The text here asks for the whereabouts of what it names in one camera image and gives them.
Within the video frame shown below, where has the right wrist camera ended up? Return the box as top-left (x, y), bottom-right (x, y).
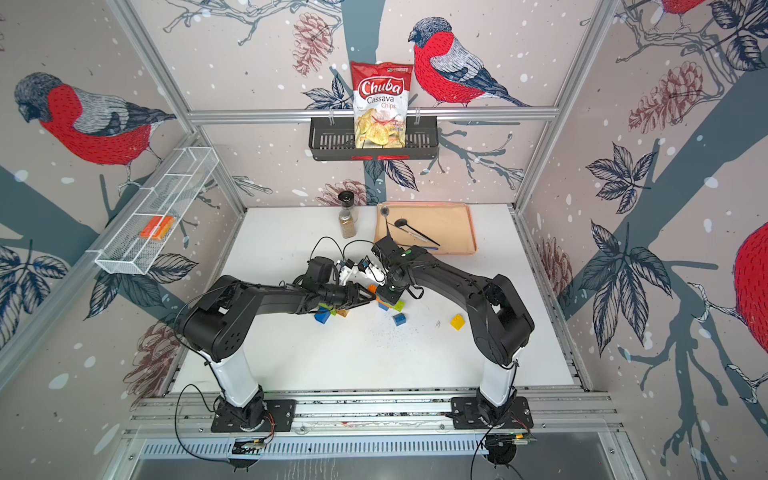
top-left (357, 257), bottom-right (386, 285)

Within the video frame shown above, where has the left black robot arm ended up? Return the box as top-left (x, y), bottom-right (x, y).
top-left (175, 275), bottom-right (376, 433)

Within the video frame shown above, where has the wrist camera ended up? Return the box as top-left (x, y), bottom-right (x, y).
top-left (305, 256), bottom-right (355, 285)
top-left (357, 257), bottom-right (386, 285)

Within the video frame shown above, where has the beige tray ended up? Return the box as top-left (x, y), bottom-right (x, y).
top-left (374, 202), bottom-right (477, 255)

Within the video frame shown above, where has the black spoon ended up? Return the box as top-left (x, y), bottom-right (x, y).
top-left (394, 218), bottom-right (440, 247)

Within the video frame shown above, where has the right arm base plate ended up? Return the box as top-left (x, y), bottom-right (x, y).
top-left (446, 396), bottom-right (534, 431)

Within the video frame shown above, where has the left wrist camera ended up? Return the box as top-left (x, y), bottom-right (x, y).
top-left (305, 256), bottom-right (355, 285)

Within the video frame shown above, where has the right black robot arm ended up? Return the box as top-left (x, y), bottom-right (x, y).
top-left (372, 235), bottom-right (535, 431)

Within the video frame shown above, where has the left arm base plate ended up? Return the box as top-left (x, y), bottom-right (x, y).
top-left (211, 396), bottom-right (297, 433)

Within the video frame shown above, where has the orange block in wire basket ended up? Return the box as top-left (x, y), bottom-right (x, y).
top-left (139, 216), bottom-right (175, 241)

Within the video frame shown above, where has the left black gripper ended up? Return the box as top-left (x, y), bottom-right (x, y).
top-left (318, 282), bottom-right (375, 310)

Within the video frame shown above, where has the Chuba cassava chips bag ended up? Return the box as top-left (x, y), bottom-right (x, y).
top-left (350, 62), bottom-right (413, 149)

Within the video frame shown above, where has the black wall basket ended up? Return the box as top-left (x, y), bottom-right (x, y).
top-left (309, 115), bottom-right (439, 161)

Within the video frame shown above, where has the small grey spoon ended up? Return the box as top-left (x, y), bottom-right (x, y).
top-left (380, 206), bottom-right (390, 237)

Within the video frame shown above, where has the glass spice shaker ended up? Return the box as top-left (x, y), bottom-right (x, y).
top-left (338, 190), bottom-right (356, 239)

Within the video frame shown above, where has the white wire wall basket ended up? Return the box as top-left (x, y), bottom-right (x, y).
top-left (95, 146), bottom-right (219, 275)

